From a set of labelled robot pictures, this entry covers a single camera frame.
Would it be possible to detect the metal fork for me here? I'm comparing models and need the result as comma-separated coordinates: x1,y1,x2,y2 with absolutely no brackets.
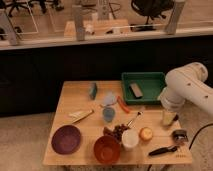
127,111,143,127

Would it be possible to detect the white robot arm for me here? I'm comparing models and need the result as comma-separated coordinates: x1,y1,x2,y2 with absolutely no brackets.
158,62,213,116

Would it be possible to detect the red bowl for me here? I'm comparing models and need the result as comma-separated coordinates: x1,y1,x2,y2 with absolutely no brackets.
93,136,121,164

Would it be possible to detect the purple bowl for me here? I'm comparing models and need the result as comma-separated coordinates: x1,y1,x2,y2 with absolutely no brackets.
51,125,82,155

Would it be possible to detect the orange carrot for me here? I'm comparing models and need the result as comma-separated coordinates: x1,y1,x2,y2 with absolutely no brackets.
117,96,130,113

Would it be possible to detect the grey block in tray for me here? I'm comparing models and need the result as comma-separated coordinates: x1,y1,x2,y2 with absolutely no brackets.
130,83,143,98

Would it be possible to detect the blue cup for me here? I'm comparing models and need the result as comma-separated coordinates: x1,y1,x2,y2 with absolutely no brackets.
103,107,115,123

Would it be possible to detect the yellow wooden spatula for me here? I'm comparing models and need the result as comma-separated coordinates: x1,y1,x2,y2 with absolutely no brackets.
69,110,94,123

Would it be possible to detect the green plastic tray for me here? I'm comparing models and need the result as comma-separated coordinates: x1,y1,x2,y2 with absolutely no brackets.
121,72,166,105

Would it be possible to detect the dark brown grapes bunch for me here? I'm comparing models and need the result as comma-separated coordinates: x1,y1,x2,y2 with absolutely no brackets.
103,124,129,141

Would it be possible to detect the white cup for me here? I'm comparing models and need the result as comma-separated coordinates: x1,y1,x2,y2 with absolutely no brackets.
122,129,139,150

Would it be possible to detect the orange round fruit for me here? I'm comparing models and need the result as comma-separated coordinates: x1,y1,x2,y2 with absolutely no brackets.
139,127,153,141

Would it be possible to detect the black office chair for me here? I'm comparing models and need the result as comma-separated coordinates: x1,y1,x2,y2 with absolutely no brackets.
131,0,174,22

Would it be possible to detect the black handled peeler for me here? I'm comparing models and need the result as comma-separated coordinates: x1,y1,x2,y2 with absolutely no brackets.
148,146,179,156

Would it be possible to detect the black cable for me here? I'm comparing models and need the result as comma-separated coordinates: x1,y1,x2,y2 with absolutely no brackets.
188,122,213,151

